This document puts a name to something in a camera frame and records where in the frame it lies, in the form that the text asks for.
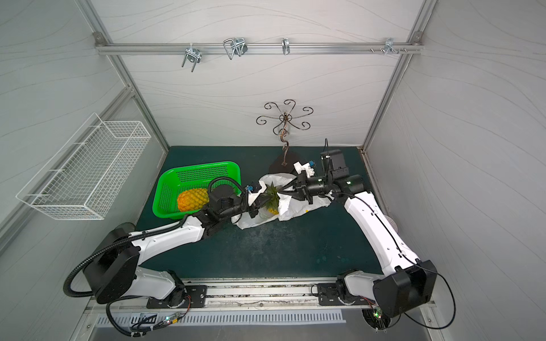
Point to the small metal bracket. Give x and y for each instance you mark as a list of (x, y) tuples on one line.
[(285, 46)]

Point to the green table mat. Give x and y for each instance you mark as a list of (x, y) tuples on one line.
[(323, 243)]

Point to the ribbed clear glass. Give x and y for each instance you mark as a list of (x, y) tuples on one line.
[(392, 223)]

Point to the right controller board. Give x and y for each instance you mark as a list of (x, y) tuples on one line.
[(375, 319)]

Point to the pineapple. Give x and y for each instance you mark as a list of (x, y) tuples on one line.
[(272, 205), (191, 200)]

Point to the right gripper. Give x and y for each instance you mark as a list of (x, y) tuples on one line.
[(301, 187)]

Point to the aluminium cross rail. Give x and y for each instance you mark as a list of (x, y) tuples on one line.
[(275, 48)]

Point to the controller board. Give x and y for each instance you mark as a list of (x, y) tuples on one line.
[(375, 319), (170, 319)]

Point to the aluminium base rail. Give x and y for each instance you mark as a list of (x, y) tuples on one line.
[(281, 293)]

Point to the metal U-bolt clamp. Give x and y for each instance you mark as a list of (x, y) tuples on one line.
[(192, 57)]

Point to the lying pineapple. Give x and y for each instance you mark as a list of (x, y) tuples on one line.
[(191, 200)]

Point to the white vented cable duct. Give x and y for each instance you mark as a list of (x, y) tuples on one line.
[(217, 318)]

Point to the white plastic bag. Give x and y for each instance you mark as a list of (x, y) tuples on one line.
[(298, 209)]

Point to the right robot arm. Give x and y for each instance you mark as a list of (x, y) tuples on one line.
[(406, 281)]

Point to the right metal hook clamp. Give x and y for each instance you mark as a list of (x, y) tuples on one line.
[(389, 48)]

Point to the bronze scroll hanger stand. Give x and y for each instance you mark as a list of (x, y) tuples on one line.
[(285, 162)]

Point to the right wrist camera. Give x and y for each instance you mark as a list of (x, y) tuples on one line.
[(307, 168)]

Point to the white wire basket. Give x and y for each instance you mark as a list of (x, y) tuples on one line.
[(83, 178)]

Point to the metal U-bolt hook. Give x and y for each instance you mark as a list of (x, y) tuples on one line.
[(235, 46)]

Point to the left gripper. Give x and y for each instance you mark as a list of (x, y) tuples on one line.
[(247, 204)]

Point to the left controller board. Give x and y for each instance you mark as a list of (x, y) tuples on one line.
[(170, 319)]

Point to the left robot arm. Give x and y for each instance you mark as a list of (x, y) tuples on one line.
[(117, 270)]

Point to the green plastic basket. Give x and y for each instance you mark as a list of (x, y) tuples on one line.
[(175, 181)]

